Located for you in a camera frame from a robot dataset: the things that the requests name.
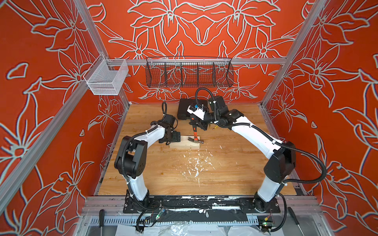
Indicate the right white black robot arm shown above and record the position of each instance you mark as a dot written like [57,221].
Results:
[281,155]

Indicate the black handled screwdriver left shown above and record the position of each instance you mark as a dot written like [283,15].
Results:
[101,217]

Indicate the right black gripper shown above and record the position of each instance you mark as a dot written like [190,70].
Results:
[194,124]

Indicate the black handled screwdriver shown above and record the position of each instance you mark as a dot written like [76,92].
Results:
[101,217]
[294,217]

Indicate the black plastic tool case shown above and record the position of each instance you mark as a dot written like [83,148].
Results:
[184,104]

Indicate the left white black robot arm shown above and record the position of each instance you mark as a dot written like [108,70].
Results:
[132,156]

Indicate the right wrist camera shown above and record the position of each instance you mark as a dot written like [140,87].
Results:
[197,111]

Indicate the light wooden block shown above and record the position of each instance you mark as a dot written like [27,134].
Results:
[185,144]

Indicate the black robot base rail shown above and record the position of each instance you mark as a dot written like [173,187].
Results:
[246,204]

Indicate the black wire wall basket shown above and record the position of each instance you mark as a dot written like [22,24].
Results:
[189,72]

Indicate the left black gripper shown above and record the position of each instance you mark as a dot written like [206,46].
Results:
[175,138]

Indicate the black handled screwdriver right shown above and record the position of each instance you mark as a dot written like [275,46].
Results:
[294,217]

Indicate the white mesh wall basket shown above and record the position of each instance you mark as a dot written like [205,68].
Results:
[105,76]

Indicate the orange black claw hammer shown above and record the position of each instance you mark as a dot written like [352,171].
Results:
[195,139]

